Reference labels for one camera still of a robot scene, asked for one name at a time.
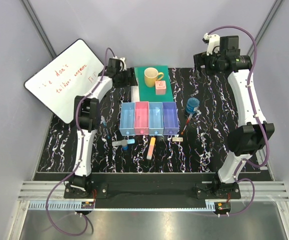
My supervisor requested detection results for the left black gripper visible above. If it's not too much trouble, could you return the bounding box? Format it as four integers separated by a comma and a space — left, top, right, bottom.
114, 67, 137, 89

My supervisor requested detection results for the yellow mug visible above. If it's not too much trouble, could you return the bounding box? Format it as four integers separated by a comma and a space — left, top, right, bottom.
144, 67, 164, 88

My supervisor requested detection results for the green book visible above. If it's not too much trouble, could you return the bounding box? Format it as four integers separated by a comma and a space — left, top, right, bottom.
134, 65, 174, 102

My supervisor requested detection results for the pink cube box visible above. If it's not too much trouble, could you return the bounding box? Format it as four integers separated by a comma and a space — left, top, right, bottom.
155, 80, 167, 95

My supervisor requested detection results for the pink bin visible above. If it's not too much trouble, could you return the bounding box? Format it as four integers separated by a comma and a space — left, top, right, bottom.
134, 101, 149, 135

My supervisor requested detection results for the light blue bin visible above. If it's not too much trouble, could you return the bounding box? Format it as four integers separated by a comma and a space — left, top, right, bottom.
119, 102, 135, 136

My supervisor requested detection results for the sky blue bin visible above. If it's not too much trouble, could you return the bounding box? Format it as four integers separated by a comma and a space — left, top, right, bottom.
149, 102, 164, 136

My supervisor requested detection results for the purple bin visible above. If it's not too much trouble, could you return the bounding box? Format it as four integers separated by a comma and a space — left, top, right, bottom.
162, 102, 180, 136

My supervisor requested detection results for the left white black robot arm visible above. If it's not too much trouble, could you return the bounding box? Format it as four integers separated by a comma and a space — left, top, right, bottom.
68, 56, 138, 198

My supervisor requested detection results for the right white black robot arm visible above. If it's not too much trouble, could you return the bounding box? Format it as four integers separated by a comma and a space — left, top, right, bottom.
193, 33, 275, 198

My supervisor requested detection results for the blue ink bottle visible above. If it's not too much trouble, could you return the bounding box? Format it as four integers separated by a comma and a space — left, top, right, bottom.
185, 97, 200, 114

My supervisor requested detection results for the red pen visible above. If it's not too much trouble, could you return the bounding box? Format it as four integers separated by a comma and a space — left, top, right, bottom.
181, 113, 193, 135

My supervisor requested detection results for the black marble pattern mat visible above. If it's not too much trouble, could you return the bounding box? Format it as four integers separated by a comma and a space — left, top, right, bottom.
33, 67, 262, 174

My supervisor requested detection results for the blue pen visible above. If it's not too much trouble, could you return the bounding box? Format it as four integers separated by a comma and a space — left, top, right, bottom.
101, 116, 111, 139

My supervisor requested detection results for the grey marker with blue cap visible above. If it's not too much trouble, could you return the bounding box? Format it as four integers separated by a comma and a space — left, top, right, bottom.
112, 139, 135, 147

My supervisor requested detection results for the orange pink highlighter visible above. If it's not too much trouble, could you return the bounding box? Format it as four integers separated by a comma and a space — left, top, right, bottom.
146, 136, 156, 160

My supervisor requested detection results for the small white eraser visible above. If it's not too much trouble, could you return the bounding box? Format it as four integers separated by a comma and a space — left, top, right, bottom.
172, 137, 183, 142

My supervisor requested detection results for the white dry-erase board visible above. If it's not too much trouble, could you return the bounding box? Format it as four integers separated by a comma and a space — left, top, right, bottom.
24, 39, 104, 124

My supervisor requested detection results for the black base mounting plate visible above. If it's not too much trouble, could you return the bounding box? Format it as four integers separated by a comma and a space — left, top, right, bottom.
64, 173, 241, 200

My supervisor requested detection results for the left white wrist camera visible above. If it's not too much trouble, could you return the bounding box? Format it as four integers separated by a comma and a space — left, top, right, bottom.
114, 56, 127, 72

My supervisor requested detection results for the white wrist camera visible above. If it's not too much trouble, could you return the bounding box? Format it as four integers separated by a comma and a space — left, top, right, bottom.
202, 33, 220, 56
114, 56, 127, 72

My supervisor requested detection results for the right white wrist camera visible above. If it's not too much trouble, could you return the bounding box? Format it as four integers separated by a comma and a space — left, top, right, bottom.
202, 33, 220, 56

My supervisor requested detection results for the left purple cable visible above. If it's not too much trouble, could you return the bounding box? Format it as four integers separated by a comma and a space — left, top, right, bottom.
45, 47, 117, 236

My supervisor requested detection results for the purple cable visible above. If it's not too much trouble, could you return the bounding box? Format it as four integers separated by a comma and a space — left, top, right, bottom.
45, 47, 117, 236
206, 24, 272, 217

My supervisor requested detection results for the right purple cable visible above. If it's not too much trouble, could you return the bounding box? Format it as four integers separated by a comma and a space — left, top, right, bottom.
206, 24, 272, 217

